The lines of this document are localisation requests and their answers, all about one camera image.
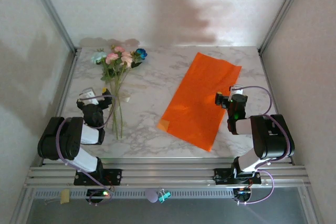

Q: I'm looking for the orange wrapping paper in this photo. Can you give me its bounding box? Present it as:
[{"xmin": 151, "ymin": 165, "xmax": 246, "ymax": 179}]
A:
[{"xmin": 156, "ymin": 52, "xmax": 242, "ymax": 153}]

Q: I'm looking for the black controller board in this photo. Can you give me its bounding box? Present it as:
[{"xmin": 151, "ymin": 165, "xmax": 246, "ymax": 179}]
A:
[
  {"xmin": 233, "ymin": 187, "xmax": 253, "ymax": 205},
  {"xmin": 86, "ymin": 188, "xmax": 111, "ymax": 206}
]

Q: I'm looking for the beige binder clip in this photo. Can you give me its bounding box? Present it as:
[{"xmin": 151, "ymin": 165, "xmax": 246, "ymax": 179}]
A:
[{"xmin": 59, "ymin": 188, "xmax": 71, "ymax": 205}]

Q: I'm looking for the purple round pad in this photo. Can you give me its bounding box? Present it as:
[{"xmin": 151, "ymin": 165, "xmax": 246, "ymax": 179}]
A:
[{"xmin": 145, "ymin": 188, "xmax": 159, "ymax": 204}]

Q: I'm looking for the teal binder clip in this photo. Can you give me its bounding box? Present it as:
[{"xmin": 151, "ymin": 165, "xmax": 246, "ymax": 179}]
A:
[{"xmin": 158, "ymin": 188, "xmax": 171, "ymax": 204}]

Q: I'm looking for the aluminium table side rail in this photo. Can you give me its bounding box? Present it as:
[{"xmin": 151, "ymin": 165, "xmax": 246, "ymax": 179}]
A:
[
  {"xmin": 34, "ymin": 48, "xmax": 81, "ymax": 163},
  {"xmin": 258, "ymin": 50, "xmax": 293, "ymax": 163}
]

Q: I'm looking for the grey slotted cable duct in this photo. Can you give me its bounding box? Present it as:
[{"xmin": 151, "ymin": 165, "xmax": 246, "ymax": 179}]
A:
[{"xmin": 34, "ymin": 188, "xmax": 236, "ymax": 199}]

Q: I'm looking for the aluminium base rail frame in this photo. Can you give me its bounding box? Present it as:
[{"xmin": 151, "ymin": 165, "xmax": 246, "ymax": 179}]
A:
[{"xmin": 25, "ymin": 157, "xmax": 312, "ymax": 189}]

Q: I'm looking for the aluminium frame post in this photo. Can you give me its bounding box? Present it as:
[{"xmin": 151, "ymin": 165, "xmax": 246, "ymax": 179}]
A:
[
  {"xmin": 25, "ymin": 0, "xmax": 82, "ymax": 54},
  {"xmin": 258, "ymin": 0, "xmax": 310, "ymax": 54}
]

